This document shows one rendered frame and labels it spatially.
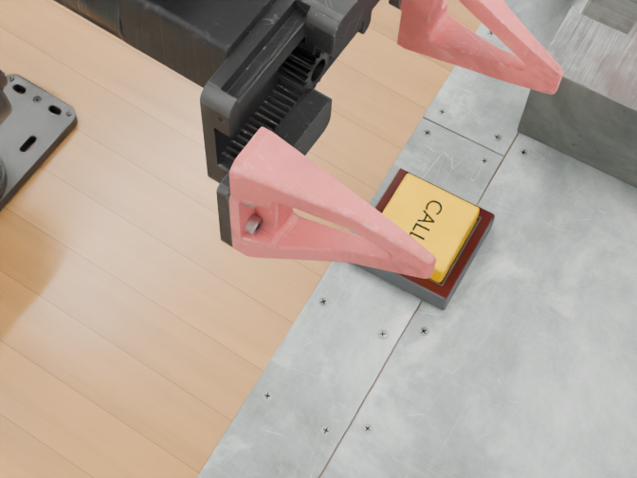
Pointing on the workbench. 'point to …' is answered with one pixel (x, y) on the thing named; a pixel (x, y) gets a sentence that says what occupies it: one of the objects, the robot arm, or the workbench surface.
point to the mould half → (590, 98)
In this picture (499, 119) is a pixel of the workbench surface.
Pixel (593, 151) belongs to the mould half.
